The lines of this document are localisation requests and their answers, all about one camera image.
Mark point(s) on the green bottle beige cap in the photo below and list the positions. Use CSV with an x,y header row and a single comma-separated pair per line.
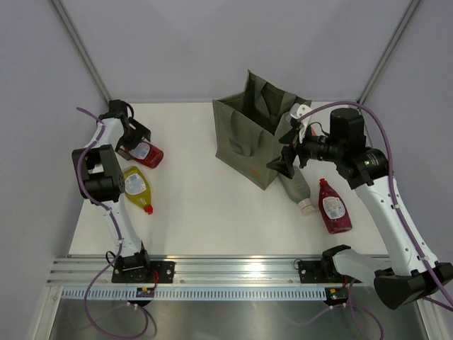
x,y
298,191

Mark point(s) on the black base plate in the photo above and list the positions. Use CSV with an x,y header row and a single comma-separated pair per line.
x,y
159,271
312,271

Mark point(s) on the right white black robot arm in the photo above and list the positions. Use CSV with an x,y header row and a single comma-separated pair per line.
x,y
413,271

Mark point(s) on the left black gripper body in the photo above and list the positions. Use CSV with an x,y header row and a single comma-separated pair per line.
x,y
131,137

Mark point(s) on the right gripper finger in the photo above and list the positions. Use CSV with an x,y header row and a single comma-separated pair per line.
x,y
287,140
282,165

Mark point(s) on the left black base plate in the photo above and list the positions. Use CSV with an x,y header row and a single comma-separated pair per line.
x,y
159,271

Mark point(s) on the white slotted cable duct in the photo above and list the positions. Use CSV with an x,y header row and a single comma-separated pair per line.
x,y
197,294

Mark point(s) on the green canvas bag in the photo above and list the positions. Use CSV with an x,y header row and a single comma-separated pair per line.
x,y
248,127

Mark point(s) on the aluminium frame post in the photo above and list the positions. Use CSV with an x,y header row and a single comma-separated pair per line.
x,y
385,57
81,49

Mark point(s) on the red bottle on left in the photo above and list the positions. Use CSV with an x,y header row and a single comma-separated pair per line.
x,y
147,154

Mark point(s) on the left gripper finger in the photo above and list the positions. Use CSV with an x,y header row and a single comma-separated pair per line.
x,y
123,152
144,137

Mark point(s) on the yellow bottle red cap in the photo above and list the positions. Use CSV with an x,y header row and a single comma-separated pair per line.
x,y
137,189

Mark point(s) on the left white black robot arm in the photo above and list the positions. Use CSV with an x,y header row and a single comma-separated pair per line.
x,y
101,181

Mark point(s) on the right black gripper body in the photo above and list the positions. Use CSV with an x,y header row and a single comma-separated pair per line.
x,y
320,147

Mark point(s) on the aluminium mounting rail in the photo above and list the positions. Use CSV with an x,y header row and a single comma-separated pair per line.
x,y
194,270

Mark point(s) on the red bottle on right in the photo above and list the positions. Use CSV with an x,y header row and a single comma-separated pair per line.
x,y
333,210

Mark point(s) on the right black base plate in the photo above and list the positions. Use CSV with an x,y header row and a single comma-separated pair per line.
x,y
312,271

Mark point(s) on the left aluminium frame post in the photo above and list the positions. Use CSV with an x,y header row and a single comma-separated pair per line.
x,y
81,49

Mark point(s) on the right aluminium frame post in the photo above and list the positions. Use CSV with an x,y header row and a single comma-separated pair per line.
x,y
385,57

